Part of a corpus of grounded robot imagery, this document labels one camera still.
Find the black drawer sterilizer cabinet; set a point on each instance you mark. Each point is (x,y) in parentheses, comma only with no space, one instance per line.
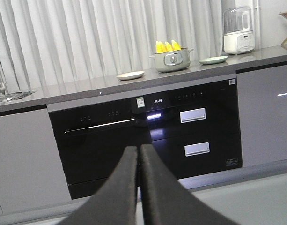
(195,130)

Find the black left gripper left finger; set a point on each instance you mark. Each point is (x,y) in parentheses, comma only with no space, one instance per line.
(115,202)

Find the white curtain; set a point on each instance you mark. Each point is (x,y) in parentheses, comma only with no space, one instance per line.
(47,42)

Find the beige plate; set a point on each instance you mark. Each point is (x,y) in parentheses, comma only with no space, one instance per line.
(130,75)

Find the green electric cooking pot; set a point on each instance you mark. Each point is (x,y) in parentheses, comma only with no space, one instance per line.
(173,60)

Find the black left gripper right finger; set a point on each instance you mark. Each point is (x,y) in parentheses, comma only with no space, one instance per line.
(165,201)

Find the green plate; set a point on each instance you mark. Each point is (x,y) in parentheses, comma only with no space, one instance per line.
(213,60)

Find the black built-in dishwasher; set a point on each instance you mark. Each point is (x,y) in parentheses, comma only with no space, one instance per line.
(91,140)

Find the corn cob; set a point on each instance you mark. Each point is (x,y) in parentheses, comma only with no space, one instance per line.
(168,47)
(175,45)
(160,47)

